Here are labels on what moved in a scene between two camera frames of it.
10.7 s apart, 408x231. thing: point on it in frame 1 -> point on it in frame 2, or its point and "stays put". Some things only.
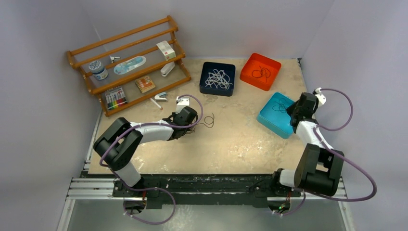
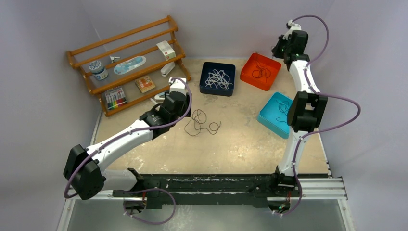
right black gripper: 290,109 -> 275,51
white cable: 219,78 stays put
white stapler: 167,68 stays put
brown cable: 263,71 stays put
